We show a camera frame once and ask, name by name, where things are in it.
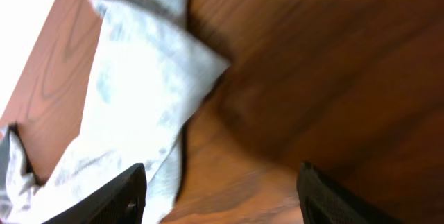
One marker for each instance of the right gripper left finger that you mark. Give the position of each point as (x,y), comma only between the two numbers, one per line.
(121,200)

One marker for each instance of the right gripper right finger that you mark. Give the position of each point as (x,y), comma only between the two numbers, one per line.
(324,201)

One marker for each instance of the light blue t-shirt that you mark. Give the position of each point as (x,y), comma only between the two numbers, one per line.
(148,77)

